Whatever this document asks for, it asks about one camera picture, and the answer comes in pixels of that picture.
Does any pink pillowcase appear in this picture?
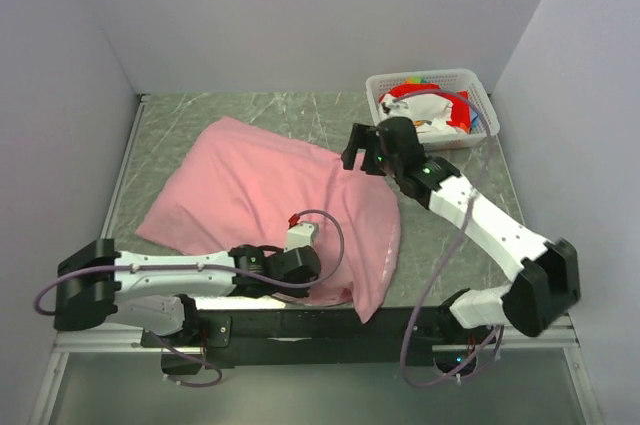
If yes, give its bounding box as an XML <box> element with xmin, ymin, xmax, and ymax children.
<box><xmin>136</xmin><ymin>117</ymin><xmax>401</xmax><ymax>322</ymax></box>

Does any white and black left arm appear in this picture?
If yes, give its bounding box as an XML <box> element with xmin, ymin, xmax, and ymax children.
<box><xmin>54</xmin><ymin>239</ymin><xmax>321</xmax><ymax>347</ymax></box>

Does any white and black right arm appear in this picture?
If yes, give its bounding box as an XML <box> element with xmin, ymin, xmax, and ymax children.
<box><xmin>341</xmin><ymin>117</ymin><xmax>581</xmax><ymax>344</ymax></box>

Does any white and red printed cloth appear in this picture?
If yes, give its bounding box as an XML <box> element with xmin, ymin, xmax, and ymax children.
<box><xmin>377</xmin><ymin>77</ymin><xmax>479</xmax><ymax>139</ymax></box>

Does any white plastic mesh basket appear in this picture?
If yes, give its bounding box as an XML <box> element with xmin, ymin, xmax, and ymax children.
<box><xmin>365</xmin><ymin>69</ymin><xmax>500</xmax><ymax>150</ymax></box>

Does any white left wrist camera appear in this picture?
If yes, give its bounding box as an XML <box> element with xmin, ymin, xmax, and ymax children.
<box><xmin>283</xmin><ymin>214</ymin><xmax>319</xmax><ymax>251</ymax></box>

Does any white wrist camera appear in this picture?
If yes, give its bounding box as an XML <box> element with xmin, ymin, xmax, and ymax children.
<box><xmin>379</xmin><ymin>97</ymin><xmax>407</xmax><ymax>120</ymax></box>
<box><xmin>283</xmin><ymin>214</ymin><xmax>319</xmax><ymax>251</ymax></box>

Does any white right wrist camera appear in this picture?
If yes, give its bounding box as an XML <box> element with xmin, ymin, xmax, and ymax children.
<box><xmin>379</xmin><ymin>97</ymin><xmax>407</xmax><ymax>120</ymax></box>

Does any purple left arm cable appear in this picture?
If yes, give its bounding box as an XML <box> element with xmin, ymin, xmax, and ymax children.
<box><xmin>33</xmin><ymin>208</ymin><xmax>346</xmax><ymax>389</ymax></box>

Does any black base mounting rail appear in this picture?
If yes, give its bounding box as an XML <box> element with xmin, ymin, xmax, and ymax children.
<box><xmin>139</xmin><ymin>307</ymin><xmax>496</xmax><ymax>379</ymax></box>

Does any aluminium extrusion rail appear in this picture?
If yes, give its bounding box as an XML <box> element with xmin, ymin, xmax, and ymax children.
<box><xmin>501</xmin><ymin>314</ymin><xmax>580</xmax><ymax>349</ymax></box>

